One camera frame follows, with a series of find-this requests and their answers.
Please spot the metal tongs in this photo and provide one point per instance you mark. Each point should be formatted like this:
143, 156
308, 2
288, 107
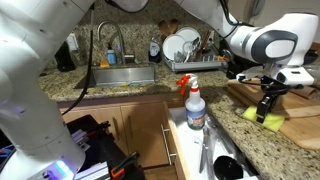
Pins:
204, 150

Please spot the dark soap dispenser white label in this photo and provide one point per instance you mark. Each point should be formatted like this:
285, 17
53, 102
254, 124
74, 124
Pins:
154, 50

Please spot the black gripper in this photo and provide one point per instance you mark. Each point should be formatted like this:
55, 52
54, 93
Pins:
272, 88

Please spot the large white plate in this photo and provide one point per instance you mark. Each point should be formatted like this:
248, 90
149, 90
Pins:
172, 46

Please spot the clear drinking glass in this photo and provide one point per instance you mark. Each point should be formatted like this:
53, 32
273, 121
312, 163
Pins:
190, 48

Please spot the wooden cutting board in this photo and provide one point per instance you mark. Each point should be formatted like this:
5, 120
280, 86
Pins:
303, 131
296, 101

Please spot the open wooden drawer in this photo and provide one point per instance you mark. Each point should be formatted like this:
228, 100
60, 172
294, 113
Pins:
186, 140

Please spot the black knife block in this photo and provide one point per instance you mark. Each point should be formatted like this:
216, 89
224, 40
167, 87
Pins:
237, 68

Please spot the yellow sponge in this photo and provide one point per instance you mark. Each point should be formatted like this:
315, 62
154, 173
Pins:
276, 122

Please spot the stainless steel faucet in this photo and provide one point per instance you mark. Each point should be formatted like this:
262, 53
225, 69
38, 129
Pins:
120, 40

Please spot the black round lid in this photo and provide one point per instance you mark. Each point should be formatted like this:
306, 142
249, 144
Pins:
228, 168

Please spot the black countertop appliance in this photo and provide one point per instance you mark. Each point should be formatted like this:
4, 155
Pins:
64, 58

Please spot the orange sponge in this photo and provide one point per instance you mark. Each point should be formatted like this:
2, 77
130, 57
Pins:
104, 64

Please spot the wooden spoon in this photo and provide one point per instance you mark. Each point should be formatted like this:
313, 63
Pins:
163, 28
173, 25

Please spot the stainless steel sink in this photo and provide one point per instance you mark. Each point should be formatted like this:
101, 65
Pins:
123, 76

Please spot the black robot cart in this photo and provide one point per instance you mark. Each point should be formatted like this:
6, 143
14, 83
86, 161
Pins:
100, 146

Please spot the white wall outlet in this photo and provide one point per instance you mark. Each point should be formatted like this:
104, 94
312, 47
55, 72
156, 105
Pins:
72, 41

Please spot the white spray bottle red trigger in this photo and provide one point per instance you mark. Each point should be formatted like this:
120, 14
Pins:
195, 113

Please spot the grey dish rack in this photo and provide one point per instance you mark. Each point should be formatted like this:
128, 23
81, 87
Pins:
196, 65

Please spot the blue soap pump bottle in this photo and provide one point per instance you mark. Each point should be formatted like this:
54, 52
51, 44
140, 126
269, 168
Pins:
111, 56

